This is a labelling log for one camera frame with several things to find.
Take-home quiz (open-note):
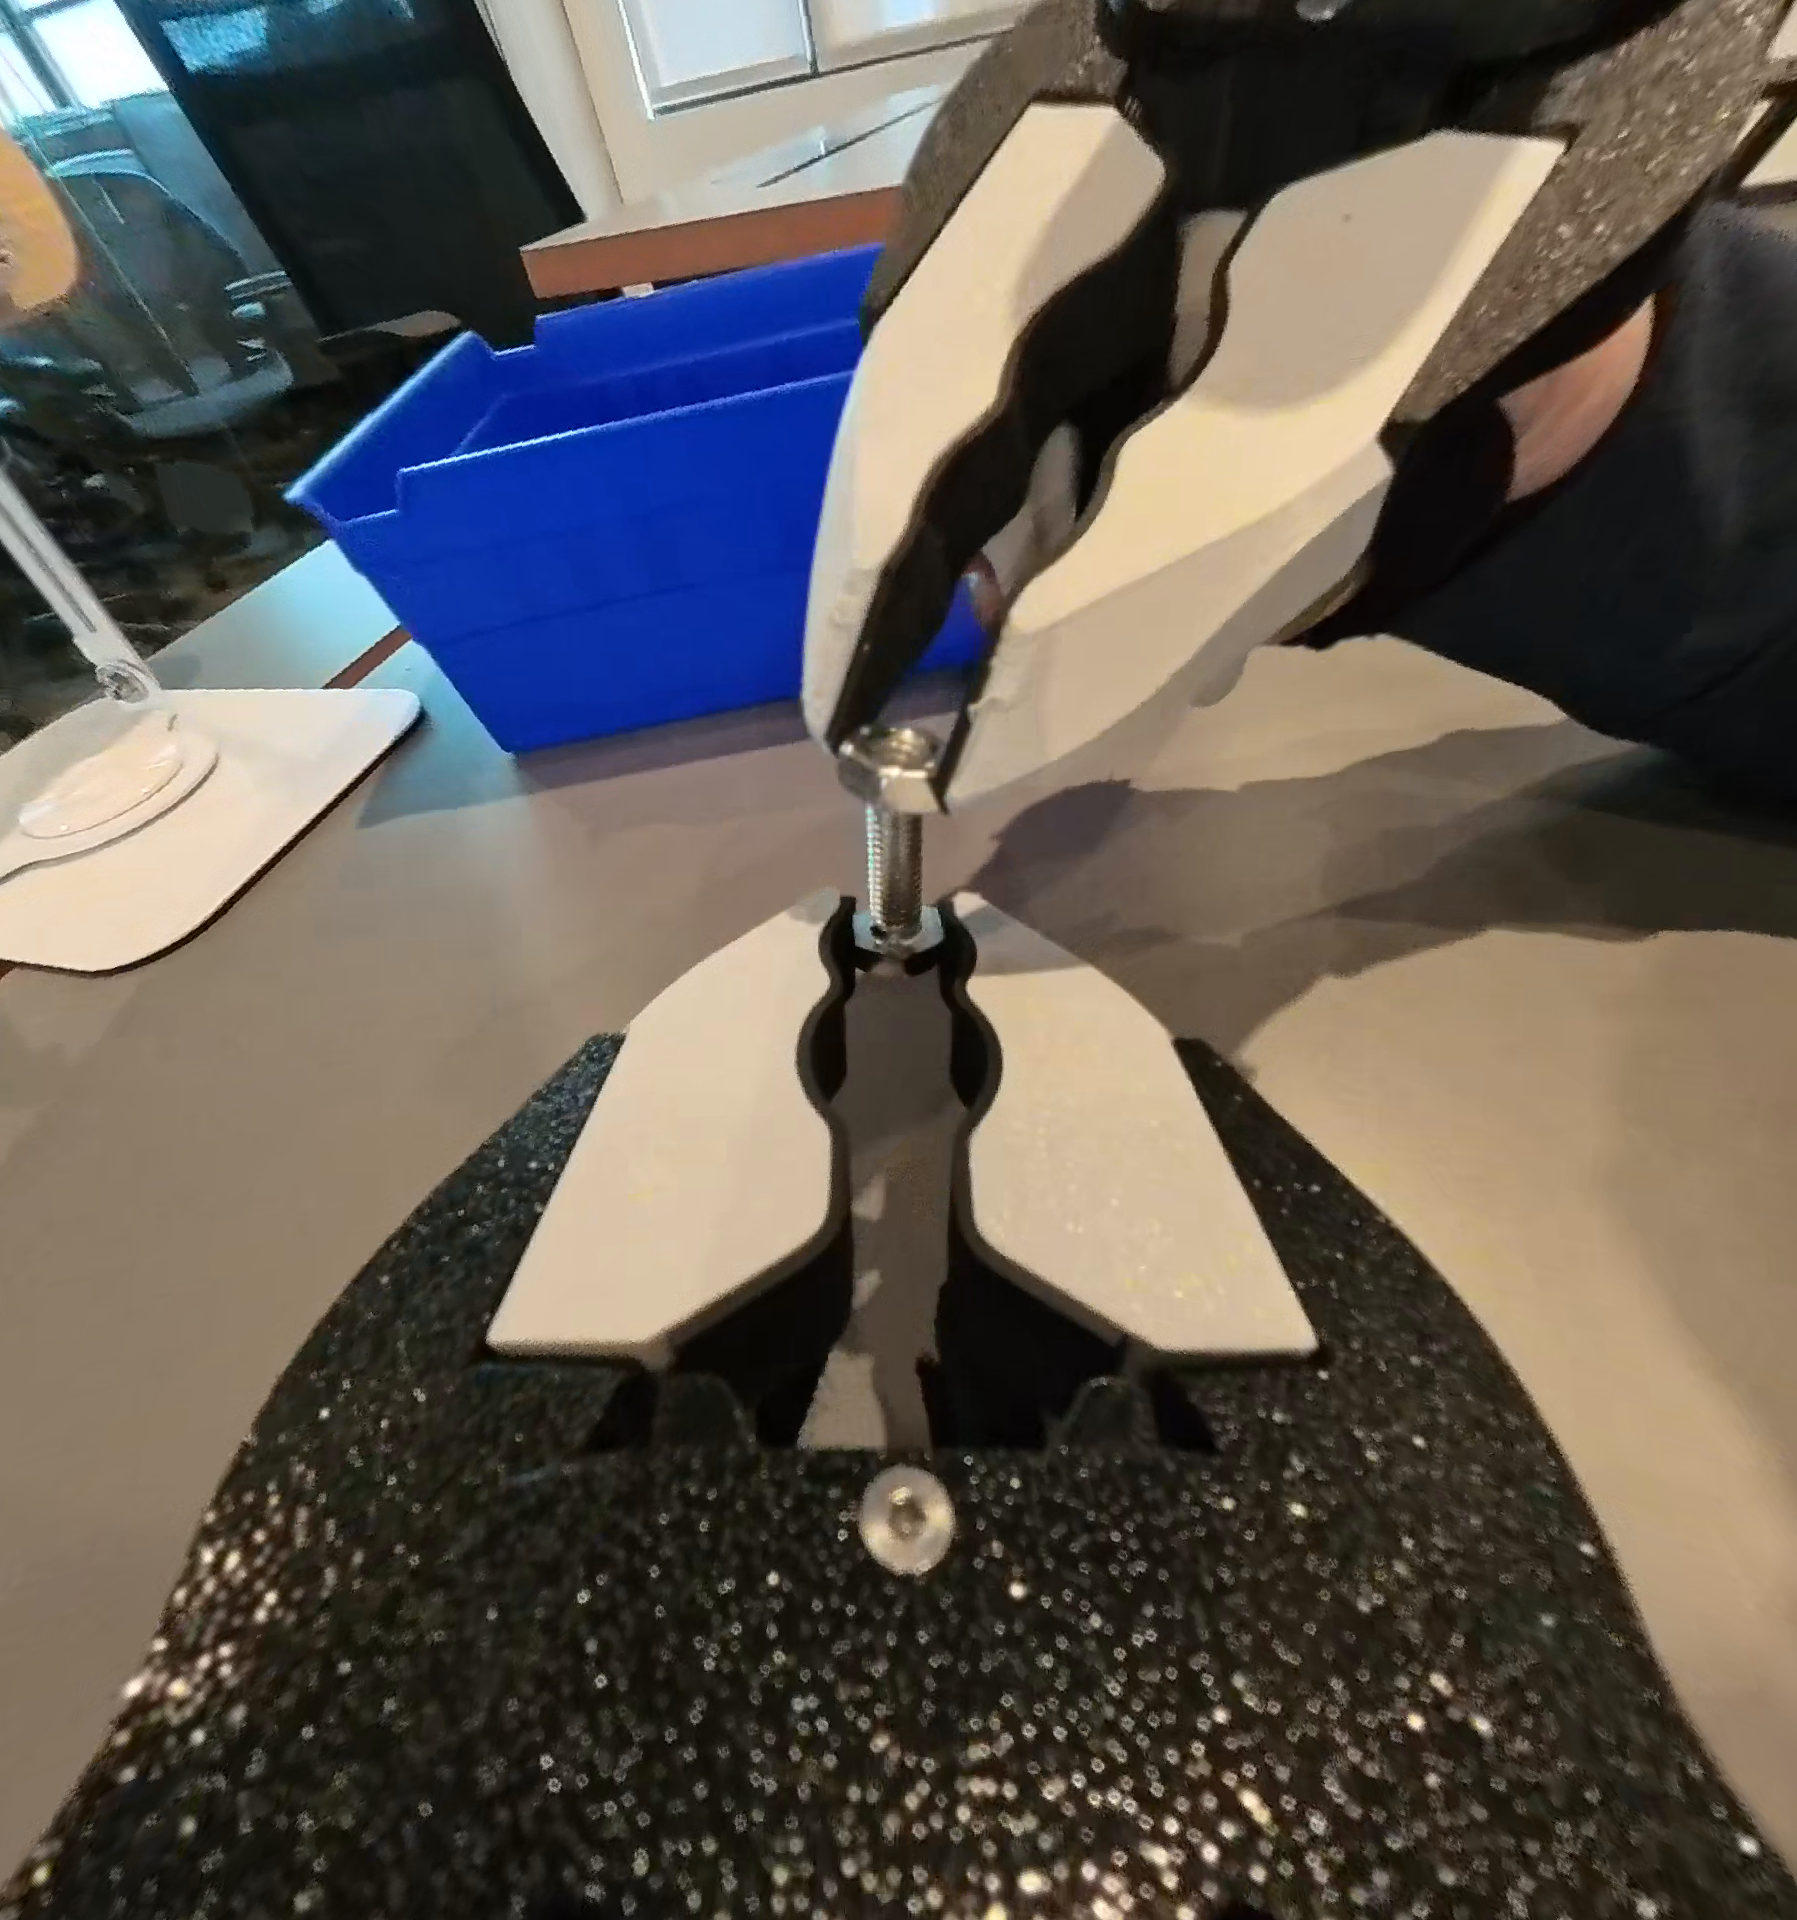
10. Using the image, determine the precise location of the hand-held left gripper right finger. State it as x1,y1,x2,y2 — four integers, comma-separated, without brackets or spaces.
946,892,1321,1367

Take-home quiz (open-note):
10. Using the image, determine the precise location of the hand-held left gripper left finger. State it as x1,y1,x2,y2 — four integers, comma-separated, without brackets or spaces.
484,885,858,1372

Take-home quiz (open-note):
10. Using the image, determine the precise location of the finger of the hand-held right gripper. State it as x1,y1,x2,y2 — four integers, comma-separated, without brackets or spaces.
804,99,1187,749
935,130,1568,820

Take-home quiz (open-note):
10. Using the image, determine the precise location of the silver hex bolt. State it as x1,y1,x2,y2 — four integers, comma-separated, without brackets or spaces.
835,722,949,942

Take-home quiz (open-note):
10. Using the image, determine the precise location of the blue plastic bin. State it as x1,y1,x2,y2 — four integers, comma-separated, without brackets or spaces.
281,240,992,756

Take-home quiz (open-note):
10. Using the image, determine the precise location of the person's right forearm dark sleeve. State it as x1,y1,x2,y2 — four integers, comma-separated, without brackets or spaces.
1295,207,1797,826

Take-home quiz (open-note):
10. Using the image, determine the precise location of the person's right hand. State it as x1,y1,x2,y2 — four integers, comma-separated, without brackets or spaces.
1497,293,1660,505

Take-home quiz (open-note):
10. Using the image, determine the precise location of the brown edged grey table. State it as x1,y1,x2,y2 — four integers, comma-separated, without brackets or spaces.
518,141,919,301

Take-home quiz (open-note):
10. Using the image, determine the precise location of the grey office chair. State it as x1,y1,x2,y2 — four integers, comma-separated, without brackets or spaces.
40,149,332,440

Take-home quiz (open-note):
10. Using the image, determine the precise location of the tan curved panel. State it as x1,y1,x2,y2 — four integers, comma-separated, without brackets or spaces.
0,61,84,319

